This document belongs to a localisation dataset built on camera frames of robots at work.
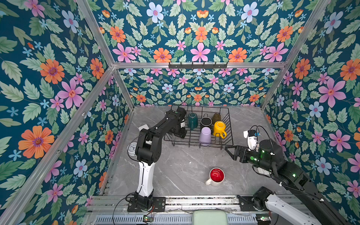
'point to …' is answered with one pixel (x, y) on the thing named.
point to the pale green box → (209, 217)
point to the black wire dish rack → (193, 136)
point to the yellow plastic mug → (219, 129)
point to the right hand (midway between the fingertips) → (229, 148)
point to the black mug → (206, 121)
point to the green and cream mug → (192, 120)
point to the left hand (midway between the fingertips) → (180, 132)
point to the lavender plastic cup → (205, 136)
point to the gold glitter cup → (216, 117)
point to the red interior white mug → (217, 176)
